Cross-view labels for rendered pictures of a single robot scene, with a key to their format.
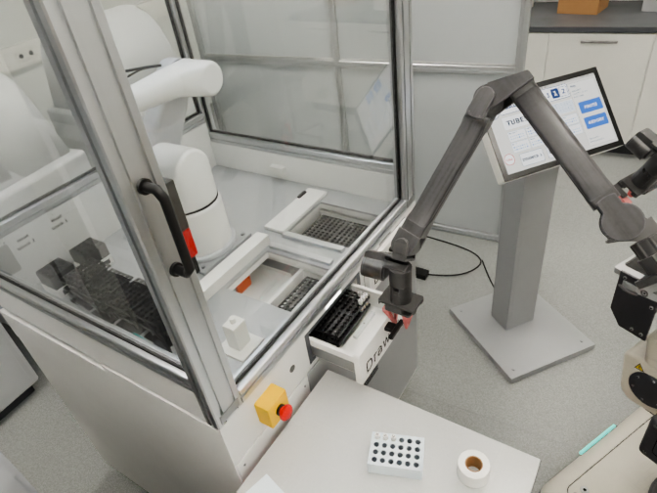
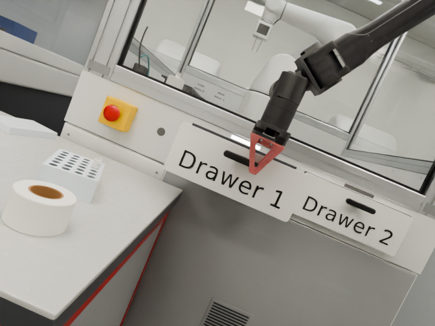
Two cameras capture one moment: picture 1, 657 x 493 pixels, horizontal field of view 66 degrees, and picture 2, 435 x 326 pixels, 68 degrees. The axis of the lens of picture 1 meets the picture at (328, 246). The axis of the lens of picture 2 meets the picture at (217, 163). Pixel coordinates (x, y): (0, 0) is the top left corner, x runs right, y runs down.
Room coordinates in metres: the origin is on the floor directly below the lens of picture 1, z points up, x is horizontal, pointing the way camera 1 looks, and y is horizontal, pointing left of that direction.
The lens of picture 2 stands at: (0.52, -0.65, 0.95)
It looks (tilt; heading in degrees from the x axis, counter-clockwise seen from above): 6 degrees down; 55
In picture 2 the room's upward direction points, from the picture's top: 23 degrees clockwise
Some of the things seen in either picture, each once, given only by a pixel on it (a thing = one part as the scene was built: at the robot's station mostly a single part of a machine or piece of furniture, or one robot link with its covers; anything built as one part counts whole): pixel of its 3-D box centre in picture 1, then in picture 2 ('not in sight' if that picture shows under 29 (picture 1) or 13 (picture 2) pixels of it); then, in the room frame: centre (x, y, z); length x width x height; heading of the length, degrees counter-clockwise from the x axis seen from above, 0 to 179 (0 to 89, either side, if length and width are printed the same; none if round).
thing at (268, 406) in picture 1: (273, 406); (117, 114); (0.77, 0.19, 0.88); 0.07 x 0.05 x 0.07; 143
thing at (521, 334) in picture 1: (530, 246); not in sight; (1.67, -0.86, 0.51); 0.50 x 0.45 x 1.02; 16
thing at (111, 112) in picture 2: (284, 411); (112, 113); (0.75, 0.16, 0.88); 0.04 x 0.03 x 0.04; 143
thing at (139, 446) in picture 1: (252, 358); (203, 260); (1.37, 0.36, 0.40); 1.03 x 0.95 x 0.80; 143
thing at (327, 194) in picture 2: (388, 254); (349, 213); (1.29, -0.19, 0.87); 0.29 x 0.02 x 0.11; 143
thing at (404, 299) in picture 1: (400, 292); (276, 118); (0.95, -0.17, 1.01); 0.10 x 0.07 x 0.07; 52
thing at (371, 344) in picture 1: (383, 333); (235, 171); (0.95, -0.11, 0.87); 0.29 x 0.02 x 0.11; 143
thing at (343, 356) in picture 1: (320, 312); not in sight; (1.08, 0.05, 0.86); 0.40 x 0.26 x 0.06; 53
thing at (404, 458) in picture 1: (396, 455); (73, 173); (0.65, -0.09, 0.78); 0.12 x 0.08 x 0.04; 73
